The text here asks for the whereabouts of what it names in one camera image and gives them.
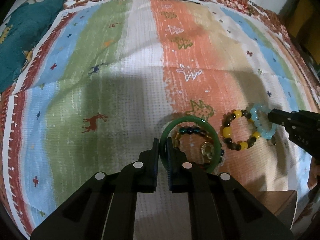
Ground person's right hand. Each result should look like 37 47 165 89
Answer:
308 157 320 190

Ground teal blanket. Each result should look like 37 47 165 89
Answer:
1 0 65 92

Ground yellow wooden furniture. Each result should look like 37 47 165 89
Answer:
286 0 319 63

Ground green jade bangle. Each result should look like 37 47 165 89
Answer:
159 115 221 173

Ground yellow and brown bead bracelet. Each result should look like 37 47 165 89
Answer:
219 109 262 152

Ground striped colourful patterned mat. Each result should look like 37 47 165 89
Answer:
1 0 319 237

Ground multicolour glass bead bracelet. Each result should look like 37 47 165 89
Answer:
174 126 226 167

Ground gold pendant charm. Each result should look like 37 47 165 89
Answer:
200 142 214 160

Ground light blue bead bracelet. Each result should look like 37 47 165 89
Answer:
249 102 278 140

